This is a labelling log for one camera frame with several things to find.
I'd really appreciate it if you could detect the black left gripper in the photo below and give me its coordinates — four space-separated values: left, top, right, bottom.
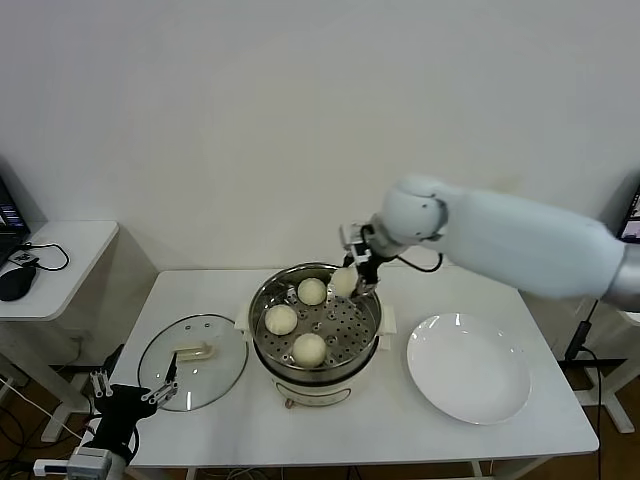
89 343 180 451

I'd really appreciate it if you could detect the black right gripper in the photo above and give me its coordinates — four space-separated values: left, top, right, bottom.
342 249 384 300

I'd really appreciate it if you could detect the white steamed baozi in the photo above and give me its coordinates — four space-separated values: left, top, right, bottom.
291 332 329 368
331 267 360 297
297 277 329 306
263 303 299 335

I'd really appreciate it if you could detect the glass lid with cream handle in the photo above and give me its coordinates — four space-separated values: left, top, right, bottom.
137 313 250 413

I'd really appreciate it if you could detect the black computer mouse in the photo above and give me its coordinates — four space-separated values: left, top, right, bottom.
0 264 39 303

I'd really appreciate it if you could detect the perforated steel steamer basket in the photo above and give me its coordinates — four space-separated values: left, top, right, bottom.
248 263 382 376

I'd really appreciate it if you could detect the black flat floor bar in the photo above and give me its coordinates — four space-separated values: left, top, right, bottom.
49 364 117 375
558 357 627 372

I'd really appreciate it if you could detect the cream electric cooker base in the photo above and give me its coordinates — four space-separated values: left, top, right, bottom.
234 302 398 409

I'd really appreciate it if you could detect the white round plate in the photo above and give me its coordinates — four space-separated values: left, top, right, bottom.
405 313 532 426

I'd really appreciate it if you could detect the black open laptop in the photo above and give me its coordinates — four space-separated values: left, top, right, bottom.
617 182 640 241
0 174 30 265

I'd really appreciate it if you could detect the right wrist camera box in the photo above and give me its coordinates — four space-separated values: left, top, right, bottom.
339 223 374 261

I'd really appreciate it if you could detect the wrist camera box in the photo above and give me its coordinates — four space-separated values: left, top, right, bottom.
32 458 70 477
339 223 374 261

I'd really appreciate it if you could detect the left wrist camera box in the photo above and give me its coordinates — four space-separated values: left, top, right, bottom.
32 458 70 477

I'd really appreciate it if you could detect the thin black looped cable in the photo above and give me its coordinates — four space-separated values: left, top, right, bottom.
22 243 70 274

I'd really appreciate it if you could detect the black cable with adapter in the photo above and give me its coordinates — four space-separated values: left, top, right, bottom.
563 298 626 451

